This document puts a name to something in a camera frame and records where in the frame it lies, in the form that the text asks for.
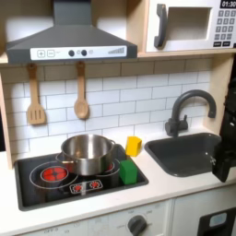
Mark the dark grey sink basin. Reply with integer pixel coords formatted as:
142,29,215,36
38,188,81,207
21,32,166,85
144,132,223,178

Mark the dark grey tap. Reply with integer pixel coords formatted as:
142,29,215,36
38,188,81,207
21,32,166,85
164,88,218,138

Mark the yellow block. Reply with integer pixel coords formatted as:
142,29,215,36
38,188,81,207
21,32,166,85
124,136,143,158

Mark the green block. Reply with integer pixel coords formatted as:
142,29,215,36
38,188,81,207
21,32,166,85
119,159,138,186

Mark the grey oven knob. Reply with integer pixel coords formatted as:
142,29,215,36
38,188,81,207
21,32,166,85
126,214,148,236

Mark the white toy microwave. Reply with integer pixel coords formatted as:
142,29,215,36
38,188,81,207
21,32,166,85
145,0,236,53

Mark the steel pot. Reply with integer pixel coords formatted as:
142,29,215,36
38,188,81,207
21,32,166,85
55,133,117,177

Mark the wooden spoon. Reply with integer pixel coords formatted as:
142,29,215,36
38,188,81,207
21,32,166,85
73,61,90,121

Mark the black toy stove top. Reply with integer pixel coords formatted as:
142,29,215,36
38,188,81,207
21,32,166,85
13,143,150,212

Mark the grey range hood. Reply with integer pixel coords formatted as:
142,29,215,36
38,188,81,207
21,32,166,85
6,0,138,65

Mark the wooden slotted spatula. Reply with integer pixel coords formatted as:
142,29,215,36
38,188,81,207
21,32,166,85
26,63,47,125

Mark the grey microwave door handle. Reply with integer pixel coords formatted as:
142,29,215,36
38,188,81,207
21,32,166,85
153,3,169,50

